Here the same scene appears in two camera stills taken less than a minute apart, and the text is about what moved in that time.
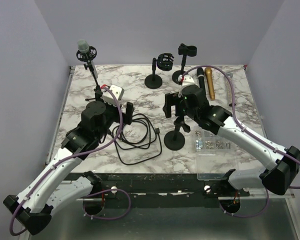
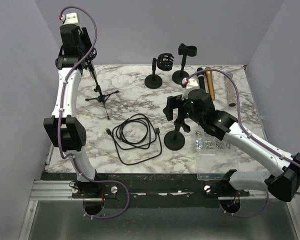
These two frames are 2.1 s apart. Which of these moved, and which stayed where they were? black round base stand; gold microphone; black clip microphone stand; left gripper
Moved: left gripper
Stayed: black round base stand; gold microphone; black clip microphone stand
